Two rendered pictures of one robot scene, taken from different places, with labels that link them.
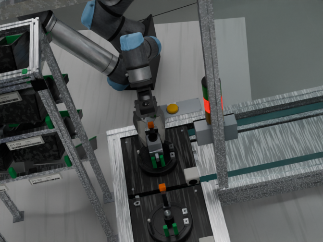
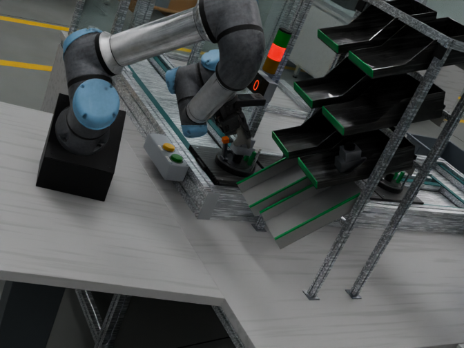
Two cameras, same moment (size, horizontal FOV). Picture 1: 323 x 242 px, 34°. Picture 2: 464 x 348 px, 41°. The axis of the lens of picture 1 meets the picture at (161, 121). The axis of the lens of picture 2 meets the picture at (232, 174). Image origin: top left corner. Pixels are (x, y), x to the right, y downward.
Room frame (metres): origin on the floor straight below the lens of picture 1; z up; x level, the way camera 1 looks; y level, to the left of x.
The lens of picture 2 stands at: (2.29, 1.57, 1.80)
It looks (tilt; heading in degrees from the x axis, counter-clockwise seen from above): 24 degrees down; 231
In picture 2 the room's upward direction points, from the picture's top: 23 degrees clockwise
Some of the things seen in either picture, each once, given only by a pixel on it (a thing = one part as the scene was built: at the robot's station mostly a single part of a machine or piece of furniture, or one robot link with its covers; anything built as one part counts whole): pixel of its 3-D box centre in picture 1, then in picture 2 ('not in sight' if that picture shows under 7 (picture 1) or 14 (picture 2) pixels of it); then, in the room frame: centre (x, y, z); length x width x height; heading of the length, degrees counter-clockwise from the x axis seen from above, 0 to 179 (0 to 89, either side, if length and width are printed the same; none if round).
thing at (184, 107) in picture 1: (173, 114); (165, 156); (1.28, -0.05, 0.93); 0.21 x 0.07 x 0.06; 89
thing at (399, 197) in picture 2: not in sight; (390, 175); (0.32, 0.05, 1.01); 0.24 x 0.24 x 0.13; 89
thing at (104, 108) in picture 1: (141, 81); (82, 188); (1.58, 0.05, 0.84); 0.90 x 0.70 x 0.03; 77
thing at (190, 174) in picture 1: (192, 176); not in sight; (0.97, -0.06, 0.97); 0.05 x 0.05 x 0.04; 89
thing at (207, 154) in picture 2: (158, 160); (233, 168); (1.07, 0.04, 0.96); 0.24 x 0.24 x 0.02; 89
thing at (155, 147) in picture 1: (154, 145); (246, 143); (1.06, 0.04, 1.06); 0.08 x 0.04 x 0.07; 179
